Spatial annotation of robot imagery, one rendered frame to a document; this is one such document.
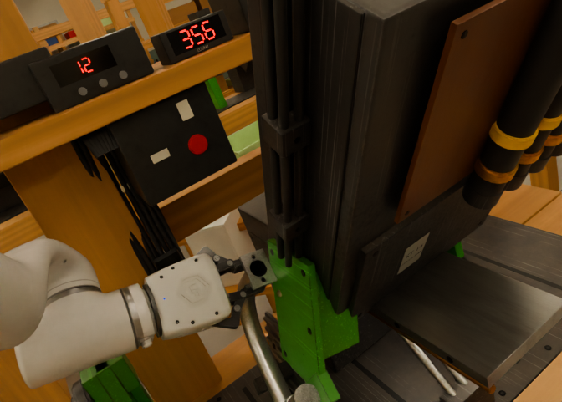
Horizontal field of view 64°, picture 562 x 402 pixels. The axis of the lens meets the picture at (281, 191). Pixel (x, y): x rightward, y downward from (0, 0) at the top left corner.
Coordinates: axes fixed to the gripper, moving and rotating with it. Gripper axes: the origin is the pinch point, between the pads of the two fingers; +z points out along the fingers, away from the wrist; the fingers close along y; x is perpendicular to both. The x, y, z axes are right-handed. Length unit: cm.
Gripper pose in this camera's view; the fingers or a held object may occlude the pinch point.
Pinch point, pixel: (250, 275)
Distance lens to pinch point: 70.7
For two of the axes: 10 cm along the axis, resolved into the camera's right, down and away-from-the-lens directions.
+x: -2.8, 5.1, 8.1
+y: -4.2, -8.3, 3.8
